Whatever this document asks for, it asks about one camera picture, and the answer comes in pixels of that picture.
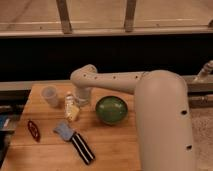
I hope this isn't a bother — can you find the wooden cutting board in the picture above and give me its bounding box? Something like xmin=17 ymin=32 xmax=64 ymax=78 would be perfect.
xmin=1 ymin=84 xmax=142 ymax=171

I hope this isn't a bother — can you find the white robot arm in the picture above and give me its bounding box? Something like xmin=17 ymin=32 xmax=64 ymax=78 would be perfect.
xmin=70 ymin=64 xmax=197 ymax=171

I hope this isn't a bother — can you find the dark red oval object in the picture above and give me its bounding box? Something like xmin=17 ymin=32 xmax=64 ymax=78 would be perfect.
xmin=27 ymin=120 xmax=40 ymax=142

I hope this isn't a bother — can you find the grey metal window post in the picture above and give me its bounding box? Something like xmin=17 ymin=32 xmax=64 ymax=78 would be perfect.
xmin=56 ymin=0 xmax=72 ymax=34
xmin=124 ymin=0 xmax=137 ymax=32

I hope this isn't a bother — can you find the green ceramic bowl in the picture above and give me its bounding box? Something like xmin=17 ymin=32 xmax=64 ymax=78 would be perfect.
xmin=95 ymin=96 xmax=128 ymax=125

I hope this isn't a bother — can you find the grey cable connector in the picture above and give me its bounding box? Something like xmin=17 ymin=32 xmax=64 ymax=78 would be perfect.
xmin=194 ymin=60 xmax=213 ymax=82

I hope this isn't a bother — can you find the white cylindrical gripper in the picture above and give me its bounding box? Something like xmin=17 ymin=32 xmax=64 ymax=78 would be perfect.
xmin=71 ymin=87 xmax=91 ymax=121

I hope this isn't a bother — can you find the black white striped cloth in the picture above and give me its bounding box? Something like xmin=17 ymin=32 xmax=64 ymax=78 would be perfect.
xmin=71 ymin=133 xmax=95 ymax=165

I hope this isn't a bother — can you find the translucent plastic cup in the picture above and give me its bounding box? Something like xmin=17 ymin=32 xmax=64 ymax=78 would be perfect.
xmin=41 ymin=86 xmax=59 ymax=108

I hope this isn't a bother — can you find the blue box at edge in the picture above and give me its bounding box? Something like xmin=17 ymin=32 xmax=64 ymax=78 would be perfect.
xmin=0 ymin=115 xmax=10 ymax=131

